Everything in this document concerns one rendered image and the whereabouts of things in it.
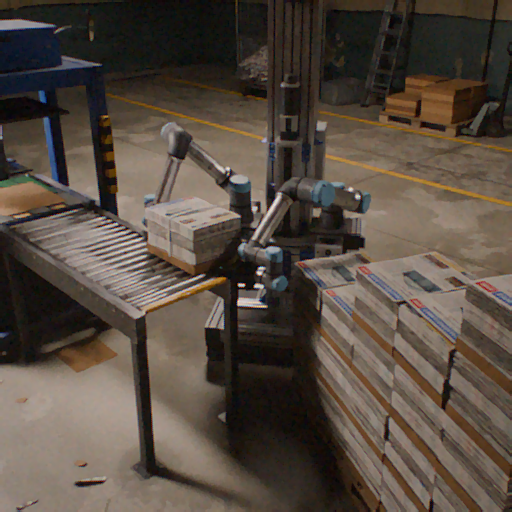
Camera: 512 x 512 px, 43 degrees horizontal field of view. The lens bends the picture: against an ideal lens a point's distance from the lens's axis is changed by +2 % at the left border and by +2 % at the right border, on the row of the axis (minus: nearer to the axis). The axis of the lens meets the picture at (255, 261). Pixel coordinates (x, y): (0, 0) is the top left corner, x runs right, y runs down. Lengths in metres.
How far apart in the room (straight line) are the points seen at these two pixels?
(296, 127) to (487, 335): 1.84
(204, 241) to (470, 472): 1.46
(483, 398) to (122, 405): 2.07
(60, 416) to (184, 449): 0.69
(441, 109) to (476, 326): 7.10
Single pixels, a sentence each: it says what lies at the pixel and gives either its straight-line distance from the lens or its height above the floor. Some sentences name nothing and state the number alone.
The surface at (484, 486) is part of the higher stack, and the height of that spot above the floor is 0.73.
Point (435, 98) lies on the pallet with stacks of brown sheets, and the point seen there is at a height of 0.43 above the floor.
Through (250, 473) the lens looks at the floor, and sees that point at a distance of 3.05.
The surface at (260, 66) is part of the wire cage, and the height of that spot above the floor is 0.53.
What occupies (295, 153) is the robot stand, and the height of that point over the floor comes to 1.19.
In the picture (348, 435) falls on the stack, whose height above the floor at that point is 0.30.
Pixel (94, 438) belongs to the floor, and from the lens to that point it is 3.32.
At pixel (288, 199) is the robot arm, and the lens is 2.94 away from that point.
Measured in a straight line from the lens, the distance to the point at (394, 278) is 2.35.
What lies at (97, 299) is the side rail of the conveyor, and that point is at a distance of 2.84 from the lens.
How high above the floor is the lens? 2.10
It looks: 25 degrees down
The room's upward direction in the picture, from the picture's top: straight up
